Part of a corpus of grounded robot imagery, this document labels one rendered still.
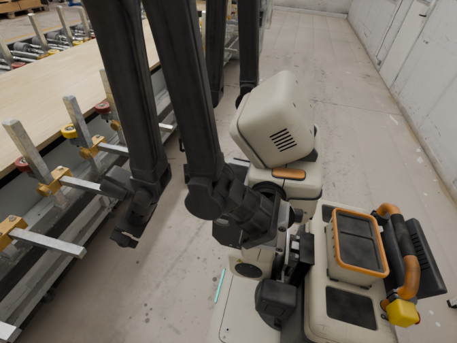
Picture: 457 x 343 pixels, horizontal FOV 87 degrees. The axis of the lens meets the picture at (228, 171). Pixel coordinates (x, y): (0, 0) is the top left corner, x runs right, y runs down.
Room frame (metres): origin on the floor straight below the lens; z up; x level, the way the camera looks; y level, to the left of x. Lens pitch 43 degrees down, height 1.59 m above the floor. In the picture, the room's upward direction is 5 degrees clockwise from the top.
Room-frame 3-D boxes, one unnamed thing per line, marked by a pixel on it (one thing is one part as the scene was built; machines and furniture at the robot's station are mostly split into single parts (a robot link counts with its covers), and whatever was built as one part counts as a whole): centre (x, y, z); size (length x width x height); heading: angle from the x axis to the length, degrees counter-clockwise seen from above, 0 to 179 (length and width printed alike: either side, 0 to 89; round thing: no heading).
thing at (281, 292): (0.45, -0.16, 0.68); 0.28 x 0.27 x 0.25; 169
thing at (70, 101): (0.89, 0.68, 0.87); 0.04 x 0.04 x 0.48; 79
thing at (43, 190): (0.67, 0.72, 0.83); 0.14 x 0.06 x 0.05; 169
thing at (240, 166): (0.54, -0.05, 0.99); 0.28 x 0.16 x 0.22; 169
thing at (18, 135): (0.65, 0.73, 0.90); 0.04 x 0.04 x 0.48; 79
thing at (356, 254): (0.46, -0.45, 0.87); 0.23 x 0.15 x 0.11; 169
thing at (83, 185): (0.67, 0.64, 0.83); 0.43 x 0.03 x 0.04; 79
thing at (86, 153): (0.92, 0.68, 0.83); 0.14 x 0.06 x 0.05; 169
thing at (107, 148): (0.92, 0.59, 0.83); 0.43 x 0.03 x 0.04; 79
